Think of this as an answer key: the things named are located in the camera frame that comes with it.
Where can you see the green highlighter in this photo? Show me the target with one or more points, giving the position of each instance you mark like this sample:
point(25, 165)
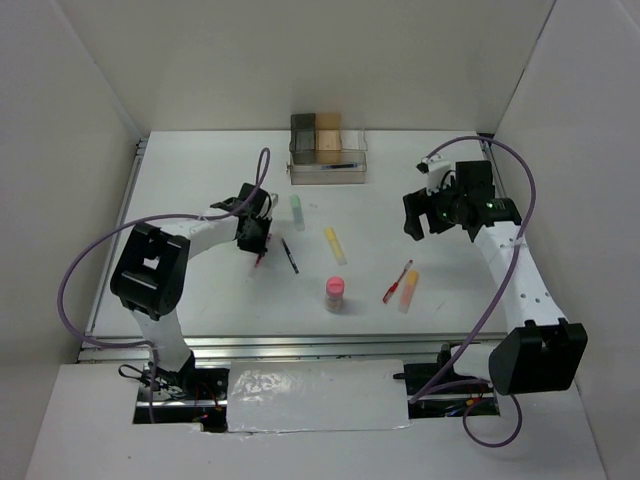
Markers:
point(298, 217)

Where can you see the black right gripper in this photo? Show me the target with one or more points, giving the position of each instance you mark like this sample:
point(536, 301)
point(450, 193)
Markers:
point(420, 202)

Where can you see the white foil front panel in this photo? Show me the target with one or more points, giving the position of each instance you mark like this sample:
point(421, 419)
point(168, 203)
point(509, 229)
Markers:
point(316, 396)

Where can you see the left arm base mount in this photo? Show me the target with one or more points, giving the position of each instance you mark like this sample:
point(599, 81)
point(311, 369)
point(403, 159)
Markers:
point(205, 389)

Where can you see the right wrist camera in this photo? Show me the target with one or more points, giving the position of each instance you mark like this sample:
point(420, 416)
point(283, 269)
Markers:
point(432, 165)

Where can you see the yellow highlighter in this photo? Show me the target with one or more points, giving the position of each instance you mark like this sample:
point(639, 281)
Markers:
point(335, 246)

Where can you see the red gel pen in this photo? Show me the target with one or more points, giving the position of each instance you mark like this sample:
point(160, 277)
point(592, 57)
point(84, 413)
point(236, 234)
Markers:
point(391, 290)

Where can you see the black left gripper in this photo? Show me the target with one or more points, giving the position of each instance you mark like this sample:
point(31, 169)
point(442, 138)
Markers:
point(259, 246)

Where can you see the blue ink pen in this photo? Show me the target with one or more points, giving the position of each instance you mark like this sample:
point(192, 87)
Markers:
point(339, 166)

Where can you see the black ink pen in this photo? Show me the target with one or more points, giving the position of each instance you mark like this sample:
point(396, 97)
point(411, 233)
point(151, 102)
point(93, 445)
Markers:
point(290, 256)

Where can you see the orange highlighter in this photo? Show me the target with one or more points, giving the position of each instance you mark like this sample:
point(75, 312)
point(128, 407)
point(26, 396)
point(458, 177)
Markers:
point(412, 278)

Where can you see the clear stationery organizer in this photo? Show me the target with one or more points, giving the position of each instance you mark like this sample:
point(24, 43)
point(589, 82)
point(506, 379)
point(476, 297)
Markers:
point(318, 139)

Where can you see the aluminium table edge rail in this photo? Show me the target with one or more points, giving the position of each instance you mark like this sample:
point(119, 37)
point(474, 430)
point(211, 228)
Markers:
point(267, 348)

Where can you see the pink capped eraser tube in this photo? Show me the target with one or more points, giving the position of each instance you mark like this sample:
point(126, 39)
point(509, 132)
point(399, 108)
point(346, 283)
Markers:
point(334, 294)

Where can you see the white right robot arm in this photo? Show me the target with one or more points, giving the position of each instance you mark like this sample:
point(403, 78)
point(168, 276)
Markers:
point(542, 349)

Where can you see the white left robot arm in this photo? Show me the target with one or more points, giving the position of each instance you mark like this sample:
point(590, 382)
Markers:
point(149, 277)

